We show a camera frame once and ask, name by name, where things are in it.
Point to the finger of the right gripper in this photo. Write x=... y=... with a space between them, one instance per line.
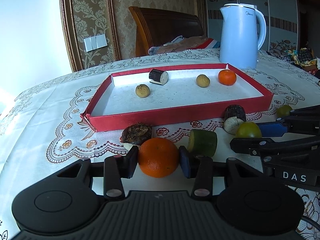
x=291 y=136
x=310 y=112

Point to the red shallow cardboard tray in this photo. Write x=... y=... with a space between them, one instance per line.
x=115 y=104

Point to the left brown longan fruit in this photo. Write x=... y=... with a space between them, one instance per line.
x=142 y=91

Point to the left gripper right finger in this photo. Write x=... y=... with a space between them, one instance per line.
x=198 y=167

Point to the small orange tangerine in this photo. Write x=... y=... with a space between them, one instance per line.
x=227 y=77

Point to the brown longan fruit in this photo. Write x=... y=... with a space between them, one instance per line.
x=202 y=81
x=142 y=91

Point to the green cucumber piece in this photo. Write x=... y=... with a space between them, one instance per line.
x=202 y=142

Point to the green tomato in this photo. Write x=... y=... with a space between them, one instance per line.
x=283 y=110
x=248 y=130

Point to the large orange tangerine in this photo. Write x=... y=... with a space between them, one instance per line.
x=158 y=157

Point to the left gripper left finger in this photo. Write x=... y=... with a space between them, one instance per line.
x=117 y=167

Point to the white wall switch panel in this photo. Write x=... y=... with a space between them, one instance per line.
x=95 y=42

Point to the bedding pile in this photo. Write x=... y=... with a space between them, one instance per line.
x=181 y=43

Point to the black sugarcane piece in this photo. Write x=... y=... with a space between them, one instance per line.
x=234 y=116
x=158 y=77

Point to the brown wooden headboard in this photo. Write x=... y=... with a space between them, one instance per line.
x=156 y=27

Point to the dark brown dried fruit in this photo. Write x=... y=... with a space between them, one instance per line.
x=135 y=135

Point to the white electric kettle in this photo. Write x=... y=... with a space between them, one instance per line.
x=243 y=34

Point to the right brown longan fruit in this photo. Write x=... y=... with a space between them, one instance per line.
x=202 y=81

